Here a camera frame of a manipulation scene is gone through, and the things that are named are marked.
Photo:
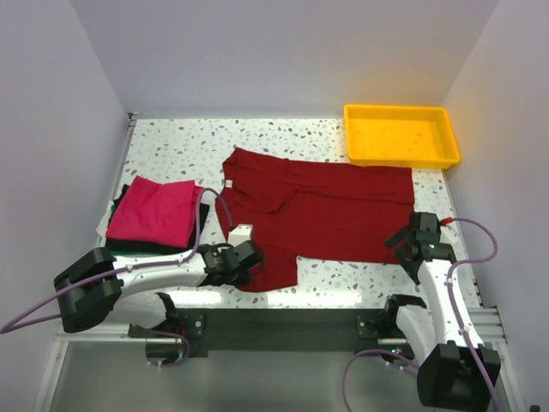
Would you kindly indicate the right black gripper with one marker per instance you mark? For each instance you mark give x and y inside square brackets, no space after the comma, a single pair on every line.
[392,240]

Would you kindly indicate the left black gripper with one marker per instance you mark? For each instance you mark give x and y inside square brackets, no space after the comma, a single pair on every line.
[242,279]

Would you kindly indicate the dark red t shirt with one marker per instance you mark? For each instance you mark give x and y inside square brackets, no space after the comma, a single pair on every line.
[327,211]

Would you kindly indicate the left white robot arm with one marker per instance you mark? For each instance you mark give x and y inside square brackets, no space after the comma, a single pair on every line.
[88,290]

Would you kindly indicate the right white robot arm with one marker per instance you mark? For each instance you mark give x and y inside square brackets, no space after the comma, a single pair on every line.
[456,370]

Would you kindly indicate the folded pink t shirt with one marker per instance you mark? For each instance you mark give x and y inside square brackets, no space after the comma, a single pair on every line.
[155,212]

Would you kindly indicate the yellow plastic tray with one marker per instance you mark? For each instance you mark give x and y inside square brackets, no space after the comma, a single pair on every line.
[400,136]

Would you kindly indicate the folded white t shirt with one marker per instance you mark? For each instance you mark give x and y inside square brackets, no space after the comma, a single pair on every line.
[103,225]

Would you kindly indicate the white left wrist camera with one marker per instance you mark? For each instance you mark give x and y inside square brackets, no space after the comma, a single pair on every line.
[239,234]

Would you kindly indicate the aluminium frame rail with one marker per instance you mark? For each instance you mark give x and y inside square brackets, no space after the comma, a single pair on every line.
[486,321]

